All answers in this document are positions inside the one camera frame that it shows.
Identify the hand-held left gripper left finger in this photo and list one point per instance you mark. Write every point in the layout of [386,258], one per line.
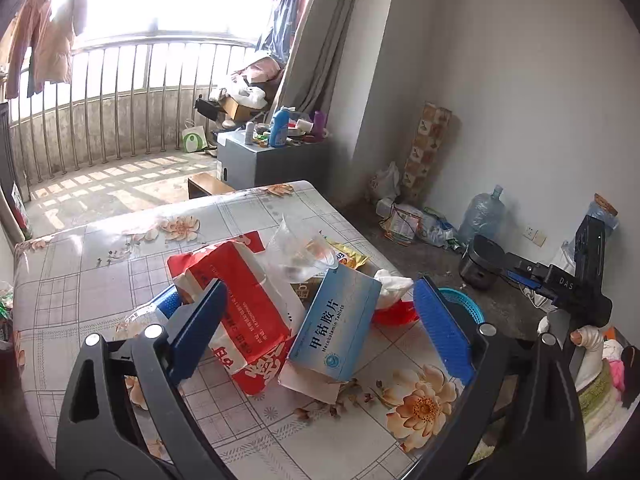
[195,330]

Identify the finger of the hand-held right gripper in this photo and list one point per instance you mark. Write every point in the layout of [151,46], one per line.
[522,279]
[560,280]

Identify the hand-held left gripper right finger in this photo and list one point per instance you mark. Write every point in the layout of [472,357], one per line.
[442,325]

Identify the blue plastic basket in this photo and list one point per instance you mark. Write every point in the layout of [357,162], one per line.
[467,305]

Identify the red white plastic wrapper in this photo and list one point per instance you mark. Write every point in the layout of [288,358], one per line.
[240,290]

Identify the blue white medicine box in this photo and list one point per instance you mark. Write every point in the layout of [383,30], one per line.
[335,325]

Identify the clear plastic bag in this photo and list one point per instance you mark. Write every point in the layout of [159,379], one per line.
[300,250]

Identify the person's right hand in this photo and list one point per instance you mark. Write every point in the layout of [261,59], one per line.
[592,355]

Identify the blue paper cup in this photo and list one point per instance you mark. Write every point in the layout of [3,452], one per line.
[167,302]

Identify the black rice cooker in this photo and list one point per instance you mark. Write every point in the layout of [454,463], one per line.
[482,260]

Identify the blue dispenser water bottle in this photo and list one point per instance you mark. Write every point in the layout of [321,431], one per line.
[612,220]

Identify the red plastic piece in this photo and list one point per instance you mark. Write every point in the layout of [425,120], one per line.
[395,316]

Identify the white tissue paper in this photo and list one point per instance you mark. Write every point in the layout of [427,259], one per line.
[395,285]

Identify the empty blue water jug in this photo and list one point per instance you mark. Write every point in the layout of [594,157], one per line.
[480,215]

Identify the pile of clear plastic bags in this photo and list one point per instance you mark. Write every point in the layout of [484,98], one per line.
[435,227]

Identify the pink white bedding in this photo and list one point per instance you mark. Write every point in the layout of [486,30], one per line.
[617,370]

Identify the red printed packet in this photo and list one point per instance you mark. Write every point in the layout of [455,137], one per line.
[400,225]

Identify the yellow orange snack wrapper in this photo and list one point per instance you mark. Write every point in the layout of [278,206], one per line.
[347,257]

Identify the white storage box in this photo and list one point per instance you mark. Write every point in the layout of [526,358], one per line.
[387,207]

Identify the wooden stool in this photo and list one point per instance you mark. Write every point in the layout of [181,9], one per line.
[210,185]

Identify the white plastic bag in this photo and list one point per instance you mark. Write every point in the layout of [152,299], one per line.
[386,182]

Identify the tall patterned box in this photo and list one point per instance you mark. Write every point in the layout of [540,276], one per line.
[427,150]

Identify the grey cabinet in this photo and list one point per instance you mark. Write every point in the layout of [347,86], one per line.
[275,165]

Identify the green white shopping bag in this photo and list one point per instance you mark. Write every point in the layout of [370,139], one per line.
[195,137]

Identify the blue detergent bottle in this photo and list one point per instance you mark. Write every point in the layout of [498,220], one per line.
[280,130]

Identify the metal balcony railing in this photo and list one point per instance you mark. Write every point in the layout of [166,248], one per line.
[149,110]

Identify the cardboard box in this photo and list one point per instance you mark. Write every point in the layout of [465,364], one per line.
[242,110]

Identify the purple cup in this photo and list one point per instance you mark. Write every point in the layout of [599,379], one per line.
[320,125]

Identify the grey curtain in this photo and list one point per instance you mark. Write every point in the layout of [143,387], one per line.
[325,35]

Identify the pink hanging jacket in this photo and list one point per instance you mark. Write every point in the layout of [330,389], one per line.
[55,45]

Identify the hanging blue jeans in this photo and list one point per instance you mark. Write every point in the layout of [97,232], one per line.
[285,20]

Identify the white wall socket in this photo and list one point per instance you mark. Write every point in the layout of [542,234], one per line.
[534,236]

